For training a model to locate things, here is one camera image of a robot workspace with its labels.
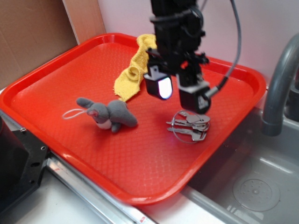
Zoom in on yellow cloth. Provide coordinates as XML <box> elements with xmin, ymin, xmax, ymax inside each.
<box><xmin>114</xmin><ymin>34</ymin><xmax>157</xmax><ymax>102</ymax></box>

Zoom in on red plastic tray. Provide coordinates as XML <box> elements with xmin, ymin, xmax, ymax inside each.
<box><xmin>0</xmin><ymin>33</ymin><xmax>266</xmax><ymax>205</ymax></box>

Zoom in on grey faucet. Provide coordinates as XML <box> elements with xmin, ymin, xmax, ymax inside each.
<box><xmin>261</xmin><ymin>34</ymin><xmax>299</xmax><ymax>136</ymax></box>

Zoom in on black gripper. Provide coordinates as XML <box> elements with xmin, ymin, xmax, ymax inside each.
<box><xmin>143</xmin><ymin>0</ymin><xmax>211</xmax><ymax>114</ymax></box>

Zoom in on grey plush rabbit toy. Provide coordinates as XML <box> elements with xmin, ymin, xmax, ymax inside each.
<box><xmin>62</xmin><ymin>98</ymin><xmax>138</xmax><ymax>133</ymax></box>

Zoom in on grey sink basin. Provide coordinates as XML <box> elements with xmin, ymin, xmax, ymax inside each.
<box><xmin>182</xmin><ymin>109</ymin><xmax>299</xmax><ymax>224</ymax></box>

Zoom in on silver keys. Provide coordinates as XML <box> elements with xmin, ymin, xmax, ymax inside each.
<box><xmin>166</xmin><ymin>110</ymin><xmax>210</xmax><ymax>144</ymax></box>

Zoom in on brown cardboard panel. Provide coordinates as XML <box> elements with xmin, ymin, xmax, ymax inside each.
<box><xmin>0</xmin><ymin>0</ymin><xmax>106</xmax><ymax>89</ymax></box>

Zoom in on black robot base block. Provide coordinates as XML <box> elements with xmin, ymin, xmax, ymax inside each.
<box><xmin>0</xmin><ymin>119</ymin><xmax>49</xmax><ymax>215</ymax></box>

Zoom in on grey braided cable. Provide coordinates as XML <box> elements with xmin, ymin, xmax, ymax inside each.
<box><xmin>203</xmin><ymin>0</ymin><xmax>242</xmax><ymax>100</ymax></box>

